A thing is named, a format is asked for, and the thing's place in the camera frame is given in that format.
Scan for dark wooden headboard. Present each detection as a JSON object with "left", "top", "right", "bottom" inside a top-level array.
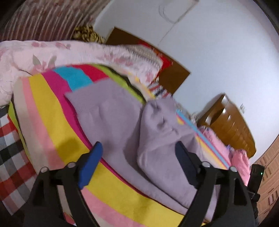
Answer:
[{"left": 106, "top": 27, "right": 190, "bottom": 95}]

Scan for pink floral quilt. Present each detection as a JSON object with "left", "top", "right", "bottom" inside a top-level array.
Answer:
[{"left": 1, "top": 40, "right": 163, "bottom": 106}]

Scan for leopard print cloth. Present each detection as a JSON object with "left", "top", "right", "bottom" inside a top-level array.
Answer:
[{"left": 71, "top": 25, "right": 105, "bottom": 44}]

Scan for lavender pants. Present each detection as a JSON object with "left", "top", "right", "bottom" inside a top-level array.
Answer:
[{"left": 65, "top": 79, "right": 206, "bottom": 214}]

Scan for pink bedding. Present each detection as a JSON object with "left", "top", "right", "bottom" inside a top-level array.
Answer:
[{"left": 199, "top": 126, "right": 251, "bottom": 186}]

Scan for red embroidered pillow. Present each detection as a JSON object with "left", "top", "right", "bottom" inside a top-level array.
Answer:
[{"left": 138, "top": 40, "right": 173, "bottom": 78}]

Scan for plaid checked blanket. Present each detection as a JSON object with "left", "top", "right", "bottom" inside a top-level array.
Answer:
[{"left": 0, "top": 106, "right": 36, "bottom": 215}]

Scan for floral striped curtain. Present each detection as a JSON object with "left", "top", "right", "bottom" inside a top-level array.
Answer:
[{"left": 1, "top": 1, "right": 109, "bottom": 41}]

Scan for glossy brown wooden headboard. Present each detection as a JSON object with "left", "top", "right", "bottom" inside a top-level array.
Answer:
[{"left": 197, "top": 94, "right": 256, "bottom": 158}]

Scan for rainbow striped bed sheet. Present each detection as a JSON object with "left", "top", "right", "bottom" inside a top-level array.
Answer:
[{"left": 8, "top": 63, "right": 232, "bottom": 227}]

